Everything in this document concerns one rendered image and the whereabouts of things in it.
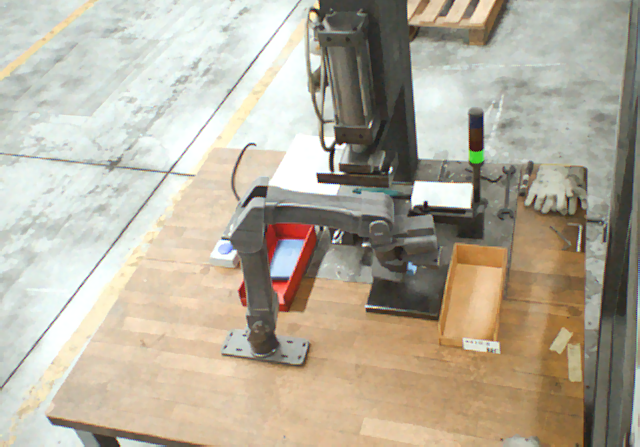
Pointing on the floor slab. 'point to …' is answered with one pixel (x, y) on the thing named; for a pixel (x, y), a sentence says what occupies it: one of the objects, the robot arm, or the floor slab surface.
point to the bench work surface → (324, 347)
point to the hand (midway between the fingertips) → (396, 268)
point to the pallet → (419, 5)
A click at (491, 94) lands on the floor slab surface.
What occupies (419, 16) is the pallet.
